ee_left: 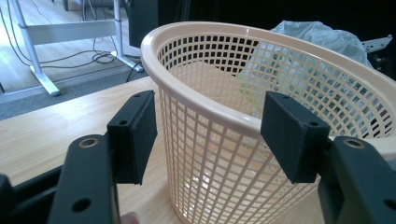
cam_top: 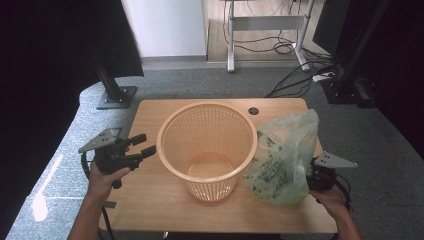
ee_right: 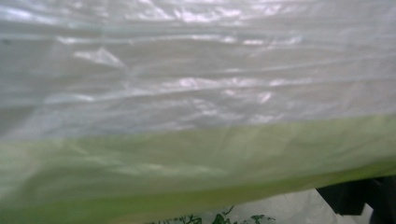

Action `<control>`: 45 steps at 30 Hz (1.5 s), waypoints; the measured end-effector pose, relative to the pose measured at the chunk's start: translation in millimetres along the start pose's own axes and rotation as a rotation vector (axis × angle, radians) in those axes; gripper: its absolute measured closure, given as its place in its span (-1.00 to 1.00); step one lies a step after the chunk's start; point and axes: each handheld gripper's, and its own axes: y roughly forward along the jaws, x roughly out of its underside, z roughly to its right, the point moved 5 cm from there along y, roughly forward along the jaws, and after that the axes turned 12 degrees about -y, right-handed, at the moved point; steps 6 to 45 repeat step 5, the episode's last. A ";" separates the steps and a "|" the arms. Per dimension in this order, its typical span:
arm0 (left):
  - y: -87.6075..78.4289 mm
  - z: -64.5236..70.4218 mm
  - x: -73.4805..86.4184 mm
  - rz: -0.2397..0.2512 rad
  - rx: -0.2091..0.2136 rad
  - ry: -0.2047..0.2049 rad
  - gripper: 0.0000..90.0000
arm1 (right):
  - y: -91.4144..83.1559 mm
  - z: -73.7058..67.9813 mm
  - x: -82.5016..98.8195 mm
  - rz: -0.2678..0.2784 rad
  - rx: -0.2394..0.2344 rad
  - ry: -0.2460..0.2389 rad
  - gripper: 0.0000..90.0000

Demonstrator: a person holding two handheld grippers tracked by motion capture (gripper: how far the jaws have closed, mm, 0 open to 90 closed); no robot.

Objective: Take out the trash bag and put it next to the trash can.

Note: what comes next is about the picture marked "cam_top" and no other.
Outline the translucent green printed plastic bag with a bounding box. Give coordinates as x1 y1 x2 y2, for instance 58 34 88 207
243 108 321 206

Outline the dark flat monitor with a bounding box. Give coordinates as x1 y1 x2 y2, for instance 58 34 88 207
312 0 355 56

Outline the person's right hand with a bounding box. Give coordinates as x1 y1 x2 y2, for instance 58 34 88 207
309 186 349 216

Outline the white metal desk frame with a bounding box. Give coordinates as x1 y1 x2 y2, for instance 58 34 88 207
219 0 316 74

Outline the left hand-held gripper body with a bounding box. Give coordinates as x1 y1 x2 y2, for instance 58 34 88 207
77 127 143 190

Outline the white power strip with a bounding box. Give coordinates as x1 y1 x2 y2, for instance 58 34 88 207
312 72 335 83

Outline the person's left hand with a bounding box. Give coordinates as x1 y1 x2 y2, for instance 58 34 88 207
86 161 132 201

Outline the black looped cable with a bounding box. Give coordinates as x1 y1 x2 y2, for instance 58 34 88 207
222 0 303 56

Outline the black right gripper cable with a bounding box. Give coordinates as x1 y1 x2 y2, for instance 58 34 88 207
334 175 353 212

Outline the black floor cable bundle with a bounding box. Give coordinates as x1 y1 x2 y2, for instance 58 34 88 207
264 46 344 99

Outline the black stand with heavy base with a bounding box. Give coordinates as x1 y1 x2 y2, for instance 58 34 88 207
320 0 391 109

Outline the beige plastic mesh basket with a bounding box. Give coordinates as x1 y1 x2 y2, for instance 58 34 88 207
156 101 259 204

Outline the black metal stand with base plate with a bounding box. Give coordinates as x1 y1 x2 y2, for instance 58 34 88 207
89 49 139 111

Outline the black curtain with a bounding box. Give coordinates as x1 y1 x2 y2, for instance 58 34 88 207
0 0 145 231
363 0 424 161

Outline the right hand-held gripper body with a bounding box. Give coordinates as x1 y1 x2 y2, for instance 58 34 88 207
306 150 359 192

